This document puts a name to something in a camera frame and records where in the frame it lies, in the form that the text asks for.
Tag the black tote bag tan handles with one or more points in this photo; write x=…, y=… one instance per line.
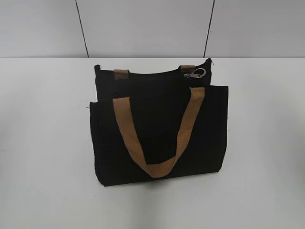
x=146, y=127

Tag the silver metal zipper pull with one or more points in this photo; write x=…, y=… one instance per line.
x=197, y=73

